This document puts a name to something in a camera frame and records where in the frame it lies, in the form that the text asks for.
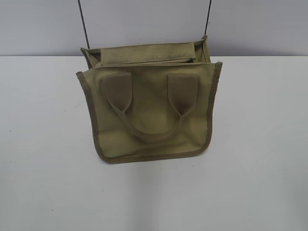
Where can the yellow canvas tote bag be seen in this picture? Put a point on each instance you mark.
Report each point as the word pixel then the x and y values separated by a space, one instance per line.
pixel 152 101

